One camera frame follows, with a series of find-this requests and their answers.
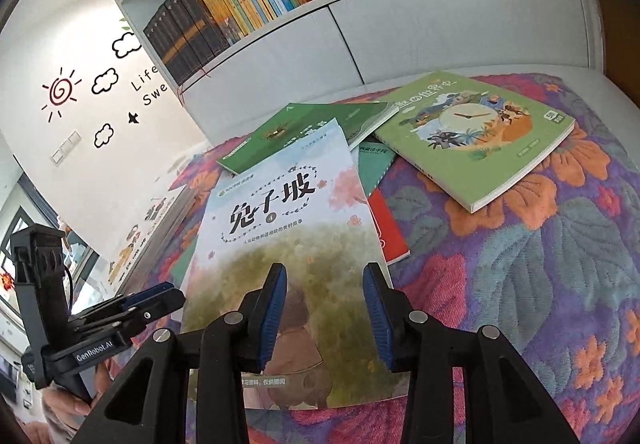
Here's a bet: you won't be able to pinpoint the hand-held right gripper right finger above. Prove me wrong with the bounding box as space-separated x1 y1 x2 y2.
362 262 581 444

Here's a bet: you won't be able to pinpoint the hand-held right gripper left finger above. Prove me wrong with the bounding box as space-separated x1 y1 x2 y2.
75 263 289 444

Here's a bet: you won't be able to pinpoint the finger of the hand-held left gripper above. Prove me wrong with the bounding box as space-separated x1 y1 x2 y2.
116 288 186 334
74 282 174 323

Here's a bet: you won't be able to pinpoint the white book with figures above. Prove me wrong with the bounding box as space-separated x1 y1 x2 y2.
106 183 201 287

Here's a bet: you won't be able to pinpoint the red orange book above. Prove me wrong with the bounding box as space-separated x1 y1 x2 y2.
369 188 412 266

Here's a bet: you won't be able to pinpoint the pale blue and olive book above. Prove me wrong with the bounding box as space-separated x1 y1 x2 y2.
180 118 416 409

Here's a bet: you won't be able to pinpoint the mint green and white book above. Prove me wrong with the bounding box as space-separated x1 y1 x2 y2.
356 141 397 199

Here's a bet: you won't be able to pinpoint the light green book with clock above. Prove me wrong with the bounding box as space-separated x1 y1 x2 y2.
374 70 576 213

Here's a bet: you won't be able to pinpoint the dark green book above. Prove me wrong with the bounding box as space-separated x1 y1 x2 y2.
216 101 398 176

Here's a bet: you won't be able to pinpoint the person's left hand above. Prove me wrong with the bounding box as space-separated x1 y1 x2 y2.
42 359 118 442

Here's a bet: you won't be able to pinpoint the floral purple blanket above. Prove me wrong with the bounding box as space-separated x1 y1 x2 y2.
107 72 640 444

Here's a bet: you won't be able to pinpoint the white bookshelf cabinet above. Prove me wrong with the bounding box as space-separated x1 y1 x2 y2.
85 0 608 145

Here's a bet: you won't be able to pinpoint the white wall switches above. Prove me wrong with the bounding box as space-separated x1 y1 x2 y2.
51 130 82 165

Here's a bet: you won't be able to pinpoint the black lettering wall decal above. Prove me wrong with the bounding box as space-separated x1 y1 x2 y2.
131 66 161 108

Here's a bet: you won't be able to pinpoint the red sun wall decal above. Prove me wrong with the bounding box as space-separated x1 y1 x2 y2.
41 68 82 123

